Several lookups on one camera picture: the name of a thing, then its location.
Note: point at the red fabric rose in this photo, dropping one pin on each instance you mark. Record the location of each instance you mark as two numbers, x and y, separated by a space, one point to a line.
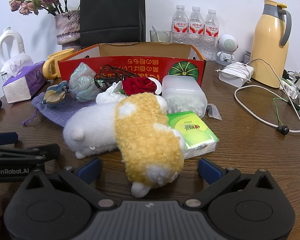
140 85

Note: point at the black paper bag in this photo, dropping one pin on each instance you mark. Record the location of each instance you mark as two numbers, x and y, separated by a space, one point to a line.
110 12

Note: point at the white power strip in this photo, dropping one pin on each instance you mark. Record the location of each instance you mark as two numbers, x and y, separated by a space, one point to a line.
290 87

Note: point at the metal spoon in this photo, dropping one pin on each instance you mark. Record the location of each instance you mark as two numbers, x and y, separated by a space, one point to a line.
154 28

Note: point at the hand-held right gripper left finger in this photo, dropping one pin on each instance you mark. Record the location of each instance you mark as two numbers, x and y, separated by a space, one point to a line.
91 170

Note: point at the black pen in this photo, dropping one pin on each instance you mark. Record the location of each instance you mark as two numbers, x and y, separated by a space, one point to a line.
298 108

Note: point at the green tissue packet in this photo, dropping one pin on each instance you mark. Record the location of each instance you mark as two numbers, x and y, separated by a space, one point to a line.
197 135

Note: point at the white yellow plush toy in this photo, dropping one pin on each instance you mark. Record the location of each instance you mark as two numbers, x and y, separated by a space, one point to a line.
140 130

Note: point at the white robot figure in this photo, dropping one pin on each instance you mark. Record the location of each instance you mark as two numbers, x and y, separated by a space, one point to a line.
227 43

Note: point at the iridescent plastic bag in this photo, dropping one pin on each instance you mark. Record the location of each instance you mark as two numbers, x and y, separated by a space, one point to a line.
83 82

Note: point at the purple knitted pouch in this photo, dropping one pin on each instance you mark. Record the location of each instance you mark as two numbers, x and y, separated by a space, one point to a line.
62 112

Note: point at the clear glass cup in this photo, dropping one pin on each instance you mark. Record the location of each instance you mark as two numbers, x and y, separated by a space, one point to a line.
160 36

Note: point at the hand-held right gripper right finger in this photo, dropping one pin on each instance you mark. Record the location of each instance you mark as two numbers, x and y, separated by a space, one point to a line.
210 170

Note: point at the purple tissue box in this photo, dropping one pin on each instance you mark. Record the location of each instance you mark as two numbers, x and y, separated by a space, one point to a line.
17 87

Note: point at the purple grey ceramic vase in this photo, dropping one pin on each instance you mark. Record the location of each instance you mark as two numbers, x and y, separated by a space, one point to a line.
67 27

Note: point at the yellow thermos jug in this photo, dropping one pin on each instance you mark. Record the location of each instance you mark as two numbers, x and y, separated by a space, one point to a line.
267 45

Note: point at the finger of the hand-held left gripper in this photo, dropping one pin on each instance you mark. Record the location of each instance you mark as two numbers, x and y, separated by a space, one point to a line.
5 138
50 150

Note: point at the white power adapter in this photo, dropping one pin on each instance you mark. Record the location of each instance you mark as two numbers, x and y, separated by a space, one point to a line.
235 76

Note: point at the clear water bottle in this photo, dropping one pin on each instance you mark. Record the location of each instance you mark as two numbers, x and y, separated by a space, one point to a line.
211 30
180 27
196 27

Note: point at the orange cardboard box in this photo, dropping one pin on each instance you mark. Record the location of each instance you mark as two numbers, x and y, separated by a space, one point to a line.
140 66

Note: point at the yellow mug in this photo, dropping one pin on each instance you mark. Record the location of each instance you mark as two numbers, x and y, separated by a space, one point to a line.
62 55

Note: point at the small grey box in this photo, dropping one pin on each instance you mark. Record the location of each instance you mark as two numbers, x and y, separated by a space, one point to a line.
247 57

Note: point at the clear cotton swab box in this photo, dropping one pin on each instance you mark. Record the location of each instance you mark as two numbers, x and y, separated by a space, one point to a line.
182 90

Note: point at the white detergent bottle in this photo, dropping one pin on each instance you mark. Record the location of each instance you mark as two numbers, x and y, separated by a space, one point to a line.
16 42

